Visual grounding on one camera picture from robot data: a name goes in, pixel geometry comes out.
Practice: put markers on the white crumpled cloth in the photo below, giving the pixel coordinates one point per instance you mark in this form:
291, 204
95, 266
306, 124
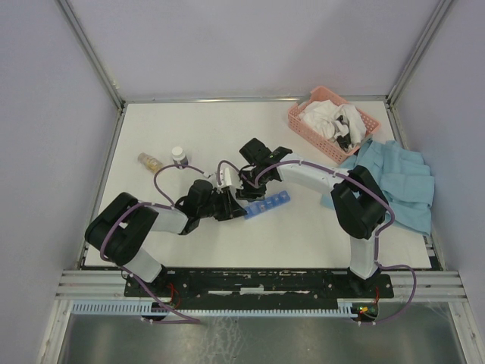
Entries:
321, 116

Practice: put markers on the white pill bottle blue label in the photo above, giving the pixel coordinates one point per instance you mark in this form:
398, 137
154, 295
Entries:
179, 157

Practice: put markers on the black item in basket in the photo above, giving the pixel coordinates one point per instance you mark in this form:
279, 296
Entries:
348, 133

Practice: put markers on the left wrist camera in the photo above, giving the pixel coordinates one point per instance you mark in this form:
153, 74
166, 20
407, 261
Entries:
227, 178

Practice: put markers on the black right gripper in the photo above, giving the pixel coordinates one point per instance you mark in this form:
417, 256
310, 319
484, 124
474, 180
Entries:
245, 192

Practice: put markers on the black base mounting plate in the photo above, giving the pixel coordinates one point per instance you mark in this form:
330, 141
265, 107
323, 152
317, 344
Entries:
328, 283

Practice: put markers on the light blue cloth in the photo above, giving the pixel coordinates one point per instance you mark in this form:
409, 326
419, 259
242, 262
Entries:
405, 180

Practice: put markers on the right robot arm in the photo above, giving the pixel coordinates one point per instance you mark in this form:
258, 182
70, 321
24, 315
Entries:
361, 208

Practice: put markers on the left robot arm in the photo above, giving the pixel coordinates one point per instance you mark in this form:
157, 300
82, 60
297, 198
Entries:
119, 232

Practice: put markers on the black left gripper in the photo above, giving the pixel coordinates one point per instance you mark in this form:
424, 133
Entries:
231, 208

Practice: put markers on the clear bottle of yellow capsules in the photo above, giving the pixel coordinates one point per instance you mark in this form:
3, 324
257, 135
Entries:
149, 162

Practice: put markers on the blue weekly pill organizer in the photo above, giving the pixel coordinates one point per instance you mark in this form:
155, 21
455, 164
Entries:
256, 208

